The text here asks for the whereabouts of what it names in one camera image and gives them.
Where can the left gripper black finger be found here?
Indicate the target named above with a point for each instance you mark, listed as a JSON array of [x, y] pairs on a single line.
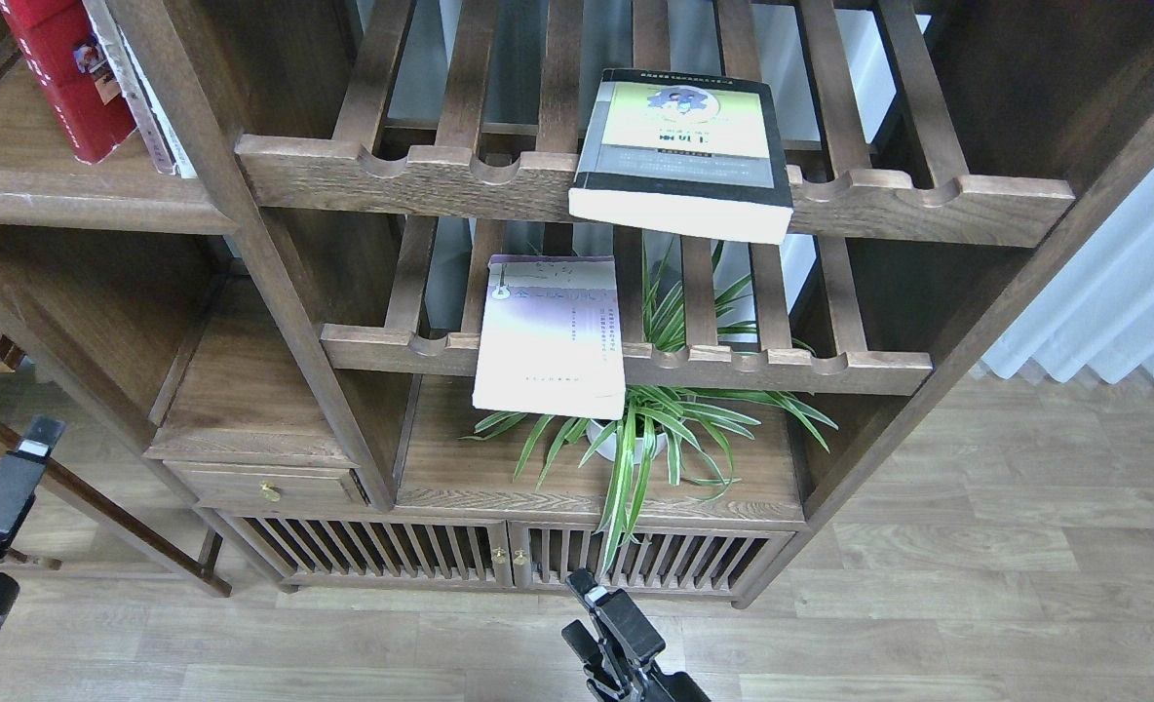
[[21, 471]]

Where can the dark wooden bookshelf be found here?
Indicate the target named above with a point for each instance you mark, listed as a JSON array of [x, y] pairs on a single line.
[[305, 312]]

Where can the upright white-spined book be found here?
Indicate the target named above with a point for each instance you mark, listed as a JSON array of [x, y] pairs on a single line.
[[152, 122]]

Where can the yellow and black thick book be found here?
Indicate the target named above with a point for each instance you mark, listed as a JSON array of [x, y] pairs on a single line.
[[695, 155]]

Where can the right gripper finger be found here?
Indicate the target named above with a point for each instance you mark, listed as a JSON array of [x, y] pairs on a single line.
[[587, 648]]

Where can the brass drawer knob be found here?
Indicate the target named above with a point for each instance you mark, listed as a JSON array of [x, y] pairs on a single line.
[[269, 492]]

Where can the pale lilac paperback book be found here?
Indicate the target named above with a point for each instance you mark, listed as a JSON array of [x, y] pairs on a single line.
[[551, 338]]

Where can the green spider plant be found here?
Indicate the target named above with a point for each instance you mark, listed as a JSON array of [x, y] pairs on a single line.
[[684, 430]]

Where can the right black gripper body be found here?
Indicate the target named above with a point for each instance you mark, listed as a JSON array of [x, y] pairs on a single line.
[[648, 683]]

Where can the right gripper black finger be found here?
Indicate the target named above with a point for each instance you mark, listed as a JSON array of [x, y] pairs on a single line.
[[641, 640]]

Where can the white curtain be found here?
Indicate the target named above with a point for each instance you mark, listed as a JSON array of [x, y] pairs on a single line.
[[1097, 314]]

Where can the red paperback book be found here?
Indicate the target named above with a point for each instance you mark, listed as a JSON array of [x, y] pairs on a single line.
[[60, 47]]

